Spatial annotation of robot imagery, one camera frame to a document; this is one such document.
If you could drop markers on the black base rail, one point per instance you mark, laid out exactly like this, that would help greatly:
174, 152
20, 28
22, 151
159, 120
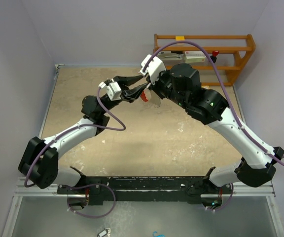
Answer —
189, 189

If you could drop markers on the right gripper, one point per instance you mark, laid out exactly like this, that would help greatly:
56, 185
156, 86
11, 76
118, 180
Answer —
155, 88

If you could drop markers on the yellow block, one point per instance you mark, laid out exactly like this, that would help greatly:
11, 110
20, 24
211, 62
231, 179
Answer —
179, 38

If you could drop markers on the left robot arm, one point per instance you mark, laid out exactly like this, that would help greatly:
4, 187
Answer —
40, 161

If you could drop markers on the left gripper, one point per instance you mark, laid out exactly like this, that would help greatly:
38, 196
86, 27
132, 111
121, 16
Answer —
130, 94

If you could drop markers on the brown envelope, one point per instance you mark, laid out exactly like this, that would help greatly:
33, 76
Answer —
206, 87

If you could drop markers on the red black stamp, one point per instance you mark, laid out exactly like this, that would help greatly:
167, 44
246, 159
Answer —
214, 56

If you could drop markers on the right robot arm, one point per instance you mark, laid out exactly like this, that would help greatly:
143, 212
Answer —
181, 84

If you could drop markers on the wooden shelf rack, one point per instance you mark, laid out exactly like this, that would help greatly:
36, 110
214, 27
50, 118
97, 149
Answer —
234, 53

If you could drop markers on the white cardboard box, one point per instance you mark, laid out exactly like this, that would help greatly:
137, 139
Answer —
194, 57

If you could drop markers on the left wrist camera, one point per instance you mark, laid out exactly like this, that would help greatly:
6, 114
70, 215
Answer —
113, 89

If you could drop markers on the white stapler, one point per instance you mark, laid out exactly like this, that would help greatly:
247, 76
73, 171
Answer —
170, 55

